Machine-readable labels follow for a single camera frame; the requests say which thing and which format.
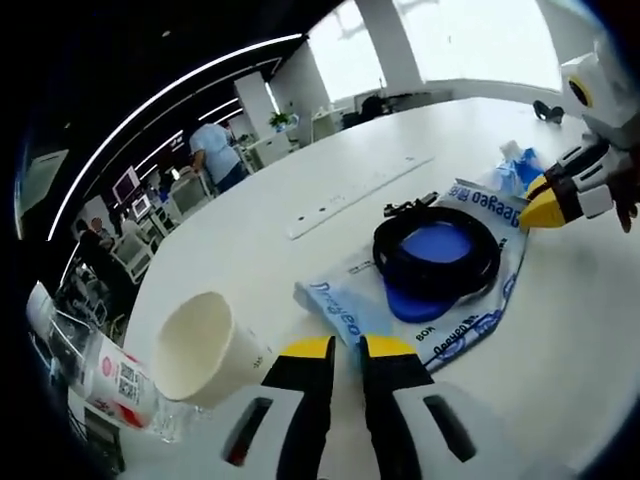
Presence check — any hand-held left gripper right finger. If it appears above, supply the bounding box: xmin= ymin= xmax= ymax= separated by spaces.
xmin=358 ymin=333 xmax=506 ymax=480

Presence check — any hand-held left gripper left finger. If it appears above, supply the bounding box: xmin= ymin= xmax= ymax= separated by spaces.
xmin=219 ymin=335 xmax=337 ymax=480

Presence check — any blue plastic snack bag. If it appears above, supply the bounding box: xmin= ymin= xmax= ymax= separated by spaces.
xmin=479 ymin=139 xmax=544 ymax=194

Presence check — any blue round pad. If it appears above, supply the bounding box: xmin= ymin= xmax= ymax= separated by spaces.
xmin=387 ymin=222 xmax=476 ymax=326

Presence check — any light blue wipes packet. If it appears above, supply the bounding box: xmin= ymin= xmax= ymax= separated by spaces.
xmin=293 ymin=177 xmax=534 ymax=374

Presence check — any white paper cup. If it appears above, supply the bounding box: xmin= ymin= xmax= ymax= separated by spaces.
xmin=153 ymin=292 xmax=271 ymax=406

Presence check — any black cable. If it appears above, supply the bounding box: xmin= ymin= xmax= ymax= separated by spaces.
xmin=372 ymin=192 xmax=503 ymax=301

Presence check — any clear plastic water bottle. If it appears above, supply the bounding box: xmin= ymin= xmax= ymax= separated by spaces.
xmin=27 ymin=282 xmax=201 ymax=444

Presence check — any person's right hand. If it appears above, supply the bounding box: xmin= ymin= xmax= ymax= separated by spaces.
xmin=607 ymin=149 xmax=640 ymax=234

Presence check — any small black object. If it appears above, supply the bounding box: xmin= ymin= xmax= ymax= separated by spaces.
xmin=532 ymin=98 xmax=566 ymax=124

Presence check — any large bright window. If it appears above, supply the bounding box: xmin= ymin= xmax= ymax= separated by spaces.
xmin=392 ymin=0 xmax=564 ymax=84

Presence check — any white office chair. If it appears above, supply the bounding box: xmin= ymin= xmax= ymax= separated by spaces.
xmin=117 ymin=232 xmax=154 ymax=281
xmin=169 ymin=169 xmax=216 ymax=216

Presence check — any narrow bright window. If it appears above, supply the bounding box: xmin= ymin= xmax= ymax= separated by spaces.
xmin=307 ymin=0 xmax=386 ymax=104

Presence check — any pink desktop monitor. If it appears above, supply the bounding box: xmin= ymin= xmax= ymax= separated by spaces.
xmin=112 ymin=167 xmax=141 ymax=201

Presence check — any long ceiling light strip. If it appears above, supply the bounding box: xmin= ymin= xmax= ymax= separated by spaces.
xmin=49 ymin=32 xmax=304 ymax=241

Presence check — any white table cable strip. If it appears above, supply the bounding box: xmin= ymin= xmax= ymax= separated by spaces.
xmin=287 ymin=155 xmax=435 ymax=240

